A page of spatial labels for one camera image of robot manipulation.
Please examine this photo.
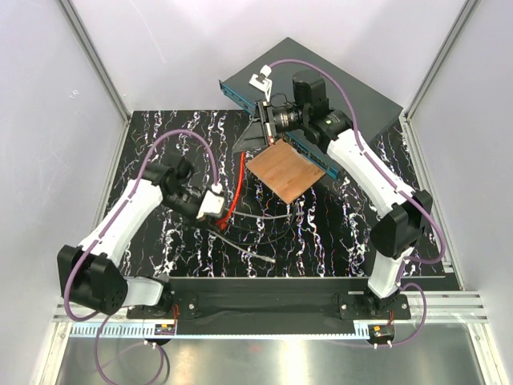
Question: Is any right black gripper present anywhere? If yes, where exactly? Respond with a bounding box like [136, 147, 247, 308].
[232, 101, 307, 154]

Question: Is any red ethernet cable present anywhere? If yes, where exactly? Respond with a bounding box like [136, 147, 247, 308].
[215, 152, 246, 230]

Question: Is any grey ethernet cable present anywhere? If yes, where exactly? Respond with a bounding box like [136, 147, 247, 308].
[224, 202, 306, 221]
[208, 230, 277, 264]

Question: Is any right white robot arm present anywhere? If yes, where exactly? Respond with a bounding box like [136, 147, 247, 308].
[234, 66, 433, 318]

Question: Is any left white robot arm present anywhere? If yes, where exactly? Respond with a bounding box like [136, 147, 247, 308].
[57, 156, 204, 321]

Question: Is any brown wooden board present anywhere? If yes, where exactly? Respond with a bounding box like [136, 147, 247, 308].
[246, 140, 325, 204]

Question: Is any black marble pattern mat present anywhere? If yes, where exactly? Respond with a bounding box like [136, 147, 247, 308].
[82, 110, 446, 278]

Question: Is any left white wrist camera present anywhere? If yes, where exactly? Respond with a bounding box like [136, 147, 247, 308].
[196, 182, 225, 220]

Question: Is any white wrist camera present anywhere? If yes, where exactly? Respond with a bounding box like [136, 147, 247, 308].
[196, 182, 225, 220]
[248, 65, 273, 102]

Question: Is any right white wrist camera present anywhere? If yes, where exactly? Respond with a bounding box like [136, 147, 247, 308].
[248, 65, 273, 102]

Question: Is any black ethernet cable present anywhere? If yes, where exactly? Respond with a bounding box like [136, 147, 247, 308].
[216, 202, 300, 245]

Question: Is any dark teal network switch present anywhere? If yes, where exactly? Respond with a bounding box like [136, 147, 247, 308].
[220, 38, 402, 178]

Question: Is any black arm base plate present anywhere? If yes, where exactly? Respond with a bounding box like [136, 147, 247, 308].
[135, 278, 411, 321]

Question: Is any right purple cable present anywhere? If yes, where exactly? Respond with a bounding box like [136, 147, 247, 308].
[269, 59, 446, 347]

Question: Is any white slotted cable duct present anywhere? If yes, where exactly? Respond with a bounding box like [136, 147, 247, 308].
[71, 320, 370, 340]

